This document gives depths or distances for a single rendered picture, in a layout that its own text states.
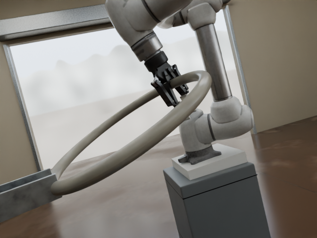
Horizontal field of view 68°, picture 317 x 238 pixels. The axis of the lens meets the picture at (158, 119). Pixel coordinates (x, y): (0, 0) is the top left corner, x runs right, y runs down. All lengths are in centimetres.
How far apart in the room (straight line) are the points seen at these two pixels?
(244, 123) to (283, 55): 567
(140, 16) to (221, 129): 73
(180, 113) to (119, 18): 41
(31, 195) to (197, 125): 91
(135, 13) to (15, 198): 53
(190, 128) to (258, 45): 535
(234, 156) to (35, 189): 98
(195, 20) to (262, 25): 552
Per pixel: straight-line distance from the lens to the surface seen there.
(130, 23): 73
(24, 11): 586
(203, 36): 123
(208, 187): 120
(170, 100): 74
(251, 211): 134
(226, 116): 122
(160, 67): 76
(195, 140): 126
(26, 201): 53
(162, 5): 70
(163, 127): 40
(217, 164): 124
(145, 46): 73
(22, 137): 547
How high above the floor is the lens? 119
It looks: 3 degrees down
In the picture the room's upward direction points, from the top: 14 degrees counter-clockwise
